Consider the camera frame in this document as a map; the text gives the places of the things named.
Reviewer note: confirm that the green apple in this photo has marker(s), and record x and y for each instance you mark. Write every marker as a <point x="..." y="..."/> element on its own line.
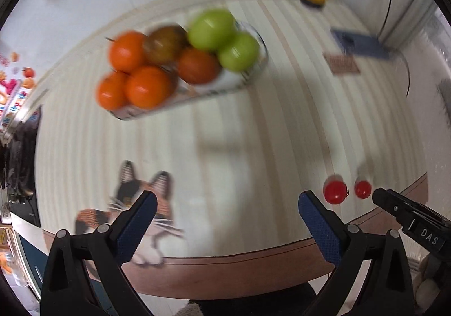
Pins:
<point x="211" y="29"/>
<point x="239" y="51"/>

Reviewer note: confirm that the small orange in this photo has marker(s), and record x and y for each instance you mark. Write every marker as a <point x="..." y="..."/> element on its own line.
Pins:
<point x="127" y="51"/>
<point x="112" y="90"/>

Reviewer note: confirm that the green brown tomato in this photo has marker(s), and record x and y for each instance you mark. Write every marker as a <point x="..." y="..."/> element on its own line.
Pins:
<point x="165" y="43"/>

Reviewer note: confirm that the black gas stove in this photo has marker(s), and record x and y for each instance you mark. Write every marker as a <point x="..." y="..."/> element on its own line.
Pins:
<point x="21" y="168"/>

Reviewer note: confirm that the striped cat print tablecloth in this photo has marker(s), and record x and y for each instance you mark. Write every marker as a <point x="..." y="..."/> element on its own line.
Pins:
<point x="229" y="147"/>

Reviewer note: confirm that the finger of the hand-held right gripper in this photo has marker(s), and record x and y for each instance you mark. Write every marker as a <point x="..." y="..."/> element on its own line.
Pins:
<point x="412" y="217"/>

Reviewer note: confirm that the brown square coaster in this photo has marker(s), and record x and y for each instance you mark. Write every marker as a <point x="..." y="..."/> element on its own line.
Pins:
<point x="341" y="64"/>

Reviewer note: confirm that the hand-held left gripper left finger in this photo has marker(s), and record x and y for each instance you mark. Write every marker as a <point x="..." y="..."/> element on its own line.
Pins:
<point x="139" y="219"/>

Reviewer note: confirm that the large red cherry tomato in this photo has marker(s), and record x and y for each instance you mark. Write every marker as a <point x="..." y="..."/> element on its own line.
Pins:
<point x="334" y="190"/>

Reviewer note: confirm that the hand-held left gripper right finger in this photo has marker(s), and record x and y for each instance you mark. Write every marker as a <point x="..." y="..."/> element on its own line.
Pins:
<point x="319" y="228"/>

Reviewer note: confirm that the blue smartphone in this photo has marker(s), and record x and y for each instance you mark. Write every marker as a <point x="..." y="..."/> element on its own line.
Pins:
<point x="361" y="44"/>

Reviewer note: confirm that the blue kitchen cabinet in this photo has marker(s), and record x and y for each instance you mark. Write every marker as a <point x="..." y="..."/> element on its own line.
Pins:
<point x="31" y="259"/>

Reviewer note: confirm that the deer print oval plate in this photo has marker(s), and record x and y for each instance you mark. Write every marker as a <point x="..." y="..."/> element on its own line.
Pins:
<point x="218" y="85"/>

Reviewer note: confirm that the small red cherry tomato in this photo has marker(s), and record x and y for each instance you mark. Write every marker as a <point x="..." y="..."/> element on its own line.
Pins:
<point x="363" y="188"/>

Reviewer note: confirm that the large orange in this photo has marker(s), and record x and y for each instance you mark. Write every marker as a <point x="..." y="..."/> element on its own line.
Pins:
<point x="149" y="87"/>

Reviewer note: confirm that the reddish brown tomato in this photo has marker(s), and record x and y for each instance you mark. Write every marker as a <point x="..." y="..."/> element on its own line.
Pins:
<point x="197" y="65"/>

